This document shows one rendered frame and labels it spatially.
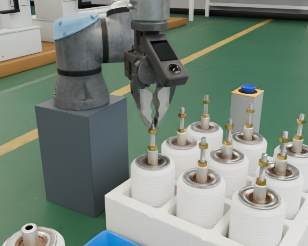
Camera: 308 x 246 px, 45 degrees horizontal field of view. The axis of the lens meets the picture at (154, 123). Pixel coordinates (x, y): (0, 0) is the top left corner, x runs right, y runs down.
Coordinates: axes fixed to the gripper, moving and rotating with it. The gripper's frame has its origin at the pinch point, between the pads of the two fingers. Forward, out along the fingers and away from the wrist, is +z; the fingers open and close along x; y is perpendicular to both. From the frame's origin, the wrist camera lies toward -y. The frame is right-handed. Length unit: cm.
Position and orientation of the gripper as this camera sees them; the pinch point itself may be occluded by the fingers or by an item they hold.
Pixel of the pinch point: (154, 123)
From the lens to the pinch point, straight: 76.0
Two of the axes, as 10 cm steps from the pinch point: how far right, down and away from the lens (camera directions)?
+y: -4.1, -3.5, 8.4
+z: 0.0, 9.2, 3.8
